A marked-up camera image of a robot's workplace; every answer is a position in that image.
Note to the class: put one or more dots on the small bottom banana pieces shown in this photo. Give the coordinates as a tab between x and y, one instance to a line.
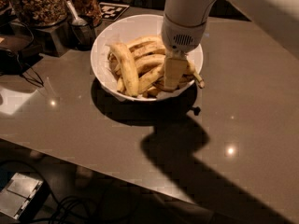
158	86

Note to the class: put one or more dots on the large glass nut jar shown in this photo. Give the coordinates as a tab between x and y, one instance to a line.
39	13

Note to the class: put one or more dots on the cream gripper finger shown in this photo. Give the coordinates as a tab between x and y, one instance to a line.
174	67

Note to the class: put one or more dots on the white plastic spoon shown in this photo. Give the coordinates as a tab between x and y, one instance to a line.
76	19

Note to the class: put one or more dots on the dark cup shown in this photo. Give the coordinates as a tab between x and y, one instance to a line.
82	36

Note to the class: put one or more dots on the top back yellow banana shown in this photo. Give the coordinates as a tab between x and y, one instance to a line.
142	40

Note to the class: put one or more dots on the black white fiducial marker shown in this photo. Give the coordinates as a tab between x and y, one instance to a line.
110	11

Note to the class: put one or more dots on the grey box on floor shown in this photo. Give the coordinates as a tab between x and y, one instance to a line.
21	196

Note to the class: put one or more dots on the smaller glass snack jar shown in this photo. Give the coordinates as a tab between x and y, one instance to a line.
90	9

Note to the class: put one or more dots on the long yellow banana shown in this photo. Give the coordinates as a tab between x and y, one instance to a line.
154	74

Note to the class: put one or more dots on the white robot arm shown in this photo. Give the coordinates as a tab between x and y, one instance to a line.
184	24

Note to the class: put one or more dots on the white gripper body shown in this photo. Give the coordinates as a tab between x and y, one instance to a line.
179	36

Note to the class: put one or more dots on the black appliance on left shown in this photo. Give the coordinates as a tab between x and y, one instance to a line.
18	55

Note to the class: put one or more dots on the upper yellow banana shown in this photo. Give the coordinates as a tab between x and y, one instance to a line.
149	48

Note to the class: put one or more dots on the metal jar stand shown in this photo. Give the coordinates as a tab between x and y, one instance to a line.
54	40

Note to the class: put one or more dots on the front left yellow banana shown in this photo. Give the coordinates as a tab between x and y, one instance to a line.
128	69

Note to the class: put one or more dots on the white ceramic bowl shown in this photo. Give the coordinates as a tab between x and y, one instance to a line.
106	67

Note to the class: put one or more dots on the middle yellow banana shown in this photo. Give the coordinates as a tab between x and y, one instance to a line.
146	63

